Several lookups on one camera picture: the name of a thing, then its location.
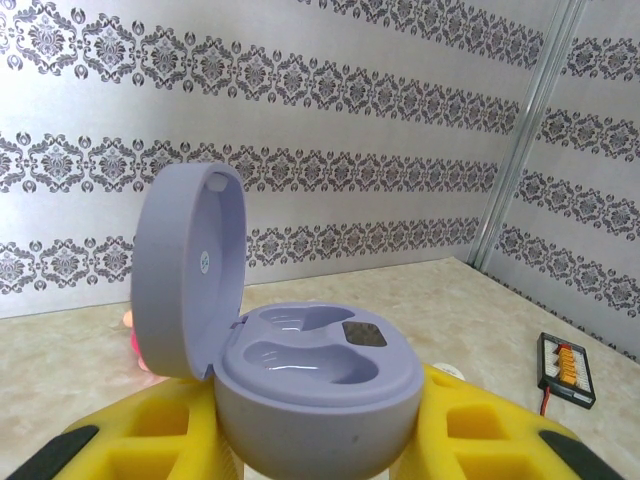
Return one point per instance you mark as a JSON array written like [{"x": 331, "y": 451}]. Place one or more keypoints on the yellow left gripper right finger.
[{"x": 490, "y": 440}]

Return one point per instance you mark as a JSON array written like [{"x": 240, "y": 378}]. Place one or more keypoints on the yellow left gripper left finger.
[{"x": 150, "y": 440}]

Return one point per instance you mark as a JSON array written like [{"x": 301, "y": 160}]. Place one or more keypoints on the purple earbud charging case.
[{"x": 310, "y": 425}]

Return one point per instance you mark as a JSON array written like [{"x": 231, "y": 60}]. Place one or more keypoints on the red black power lead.
[{"x": 545, "y": 400}]

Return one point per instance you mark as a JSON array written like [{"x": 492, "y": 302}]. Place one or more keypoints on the white oval stone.
[{"x": 450, "y": 371}]

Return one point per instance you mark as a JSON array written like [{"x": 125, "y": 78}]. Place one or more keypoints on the pink plush doll black hair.
[{"x": 136, "y": 345}]

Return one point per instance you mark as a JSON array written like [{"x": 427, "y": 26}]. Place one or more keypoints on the black board yellow connectors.
[{"x": 565, "y": 365}]

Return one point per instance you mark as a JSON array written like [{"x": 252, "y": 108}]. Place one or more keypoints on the aluminium frame post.
[{"x": 527, "y": 125}]

